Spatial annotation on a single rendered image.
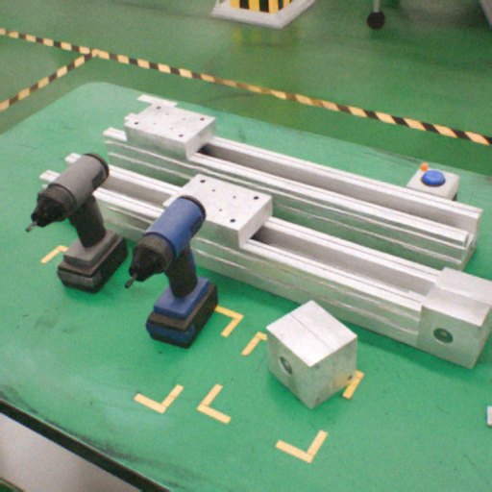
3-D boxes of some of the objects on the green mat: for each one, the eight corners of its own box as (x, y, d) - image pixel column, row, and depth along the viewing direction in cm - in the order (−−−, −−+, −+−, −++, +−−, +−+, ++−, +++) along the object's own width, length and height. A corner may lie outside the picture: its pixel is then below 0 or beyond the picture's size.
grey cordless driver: (134, 252, 136) (112, 153, 122) (74, 322, 122) (42, 219, 108) (99, 244, 138) (75, 146, 124) (37, 311, 124) (2, 209, 111)
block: (367, 372, 109) (369, 328, 103) (310, 409, 104) (309, 366, 98) (324, 335, 116) (324, 292, 110) (268, 370, 111) (265, 327, 105)
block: (497, 319, 116) (506, 275, 110) (472, 370, 109) (480, 326, 103) (443, 301, 120) (450, 258, 114) (415, 348, 113) (421, 305, 107)
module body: (476, 246, 131) (482, 209, 126) (457, 278, 125) (463, 239, 119) (138, 145, 167) (132, 112, 161) (110, 165, 160) (103, 133, 155)
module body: (438, 309, 119) (444, 271, 114) (415, 348, 113) (420, 309, 107) (83, 185, 154) (74, 152, 149) (49, 210, 148) (39, 176, 143)
